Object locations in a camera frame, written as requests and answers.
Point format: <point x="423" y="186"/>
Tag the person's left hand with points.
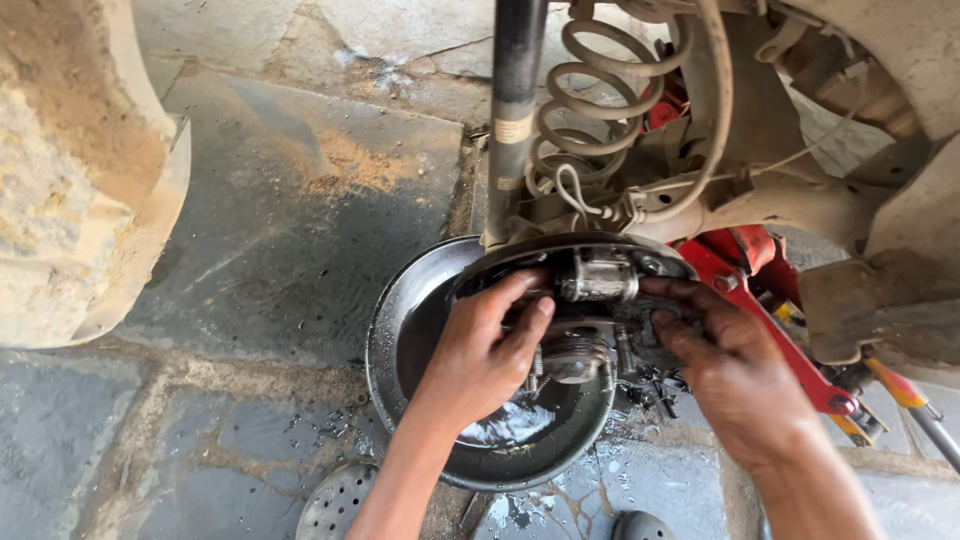
<point x="472" y="352"/>

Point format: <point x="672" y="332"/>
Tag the person's right hand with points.
<point x="739" y="375"/>

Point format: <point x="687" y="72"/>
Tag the dark brake backing plate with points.
<point x="517" y="259"/>

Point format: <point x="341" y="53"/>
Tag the round metal basin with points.
<point x="420" y="315"/>

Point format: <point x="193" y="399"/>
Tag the small brake spring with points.
<point x="535" y="367"/>

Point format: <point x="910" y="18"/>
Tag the small black brake parts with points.
<point x="656" y="390"/>

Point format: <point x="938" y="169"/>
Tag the threaded wheel hub spindle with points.
<point x="574" y="356"/>

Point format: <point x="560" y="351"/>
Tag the threaded wheel stud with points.
<point x="625" y="351"/>

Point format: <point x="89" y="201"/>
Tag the metal wheel cylinder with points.
<point x="598" y="276"/>

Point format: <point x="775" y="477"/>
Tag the dark round perforated object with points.
<point x="643" y="526"/>

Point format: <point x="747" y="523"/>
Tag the muddy rear axle beam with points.
<point x="750" y="195"/>

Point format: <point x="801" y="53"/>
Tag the perforated metal disc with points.
<point x="334" y="502"/>

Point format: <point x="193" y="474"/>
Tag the black shock absorber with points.
<point x="516" y="112"/>

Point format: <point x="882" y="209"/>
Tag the muddy coil spring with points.
<point x="600" y="105"/>

